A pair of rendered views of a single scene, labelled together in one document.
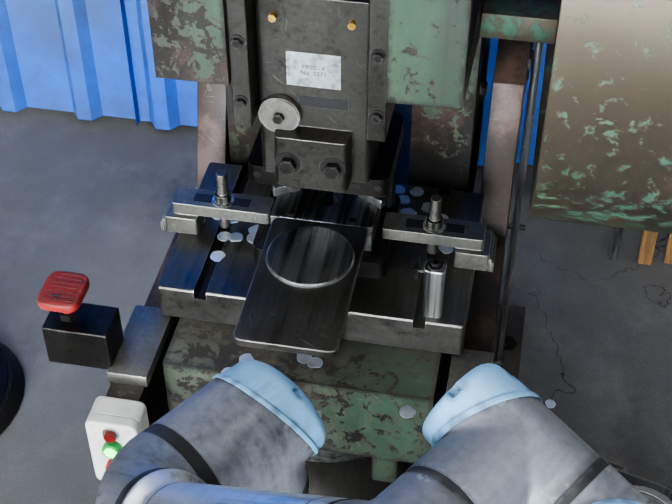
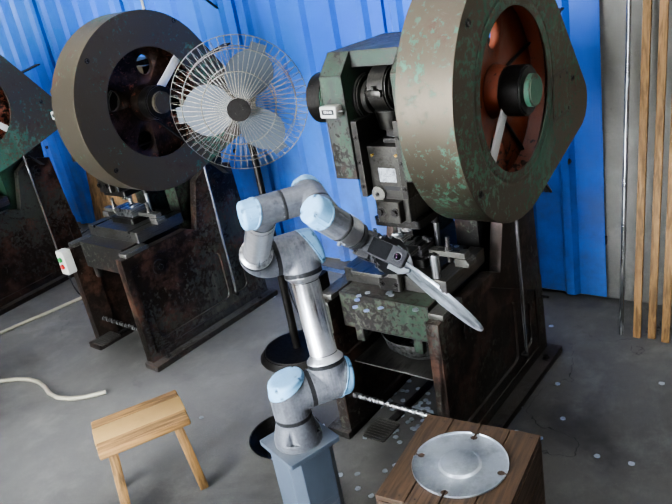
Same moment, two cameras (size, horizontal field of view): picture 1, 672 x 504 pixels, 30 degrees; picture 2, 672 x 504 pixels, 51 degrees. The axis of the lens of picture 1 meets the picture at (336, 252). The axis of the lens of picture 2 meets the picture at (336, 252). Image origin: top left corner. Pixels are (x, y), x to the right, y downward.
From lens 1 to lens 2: 130 cm
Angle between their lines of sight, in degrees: 32
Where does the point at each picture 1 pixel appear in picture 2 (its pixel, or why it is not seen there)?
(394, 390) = (415, 304)
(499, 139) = (495, 228)
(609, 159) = (426, 167)
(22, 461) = not seen: hidden behind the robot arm
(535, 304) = (570, 347)
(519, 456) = (302, 189)
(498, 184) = (496, 248)
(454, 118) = not seen: hidden behind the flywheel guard
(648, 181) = (442, 177)
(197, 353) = (351, 290)
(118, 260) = not seen: hidden behind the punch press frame
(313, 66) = (387, 173)
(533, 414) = (312, 182)
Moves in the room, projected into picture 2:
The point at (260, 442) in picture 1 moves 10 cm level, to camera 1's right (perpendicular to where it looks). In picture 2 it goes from (295, 243) to (326, 244)
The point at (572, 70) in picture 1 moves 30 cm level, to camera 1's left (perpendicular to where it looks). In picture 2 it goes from (403, 132) to (311, 137)
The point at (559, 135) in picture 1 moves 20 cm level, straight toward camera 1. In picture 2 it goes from (408, 158) to (367, 182)
